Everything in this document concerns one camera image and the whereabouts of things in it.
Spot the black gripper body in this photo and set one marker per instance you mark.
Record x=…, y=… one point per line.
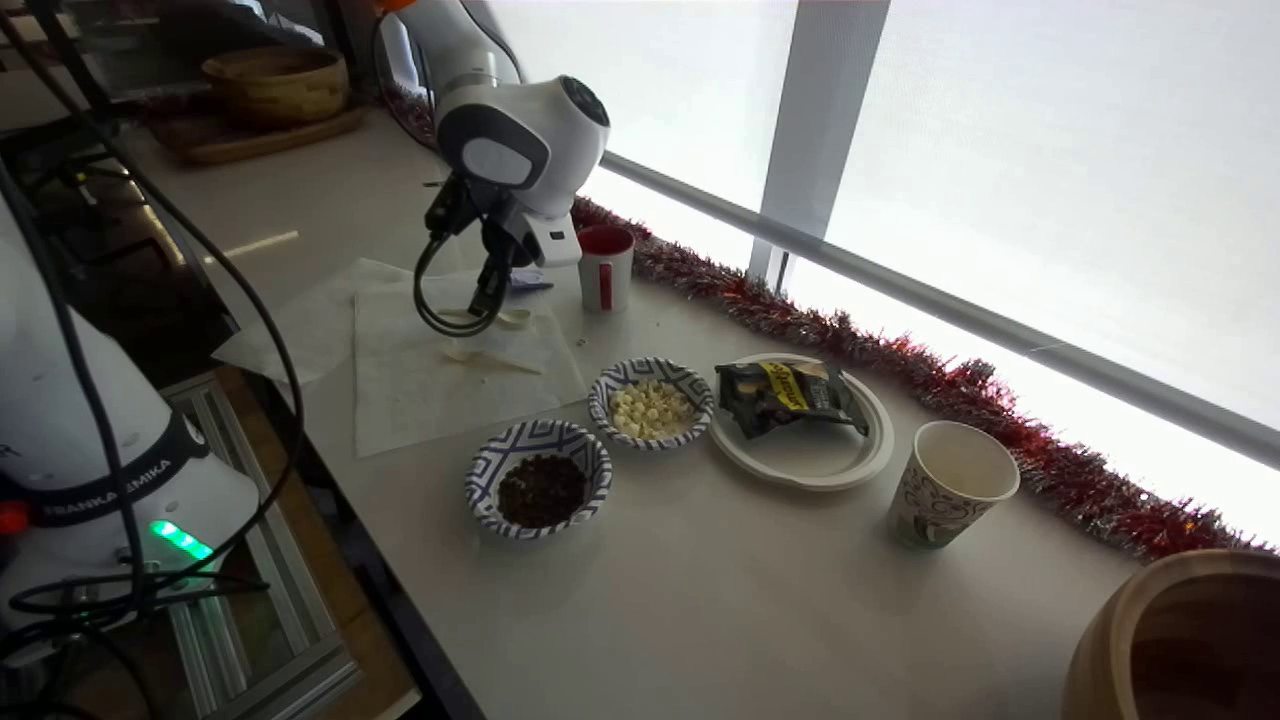
x=504, y=240

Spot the patterned bowl with dark beans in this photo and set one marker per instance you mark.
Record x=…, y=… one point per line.
x=537, y=476

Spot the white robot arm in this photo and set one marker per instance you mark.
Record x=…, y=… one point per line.
x=518, y=152

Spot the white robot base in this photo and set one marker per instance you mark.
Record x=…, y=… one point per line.
x=52, y=453

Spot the red and white cup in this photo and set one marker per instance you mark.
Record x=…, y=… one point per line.
x=606, y=270

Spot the wooden bowl far end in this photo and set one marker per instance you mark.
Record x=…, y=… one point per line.
x=279, y=84

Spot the patterned bowl with popcorn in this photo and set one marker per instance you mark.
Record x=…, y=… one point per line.
x=651, y=405

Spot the patterned paper cup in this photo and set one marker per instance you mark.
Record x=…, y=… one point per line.
x=950, y=481

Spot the small blue wrapper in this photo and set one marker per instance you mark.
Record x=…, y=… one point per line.
x=531, y=286

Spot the cream plastic fork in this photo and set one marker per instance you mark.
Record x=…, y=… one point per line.
x=468, y=358

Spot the lower white paper towel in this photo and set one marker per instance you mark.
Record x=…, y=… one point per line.
x=312, y=327

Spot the white paper towel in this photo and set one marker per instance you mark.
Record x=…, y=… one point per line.
x=312, y=327
x=404, y=393

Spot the wooden stick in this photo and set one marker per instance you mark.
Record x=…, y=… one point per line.
x=250, y=244

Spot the upper white paper towel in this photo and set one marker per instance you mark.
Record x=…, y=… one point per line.
x=404, y=393

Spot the wooden tray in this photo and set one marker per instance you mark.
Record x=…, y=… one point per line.
x=205, y=137

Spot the dark snack packet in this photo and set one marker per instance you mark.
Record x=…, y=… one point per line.
x=772, y=393

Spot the white plate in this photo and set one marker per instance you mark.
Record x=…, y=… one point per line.
x=815, y=453

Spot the red tinsel garland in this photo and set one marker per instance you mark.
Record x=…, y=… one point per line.
x=1061, y=476

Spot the aluminium frame rail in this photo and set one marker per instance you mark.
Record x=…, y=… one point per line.
x=266, y=644

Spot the wooden bowl near camera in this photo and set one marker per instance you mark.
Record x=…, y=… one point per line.
x=1185, y=639

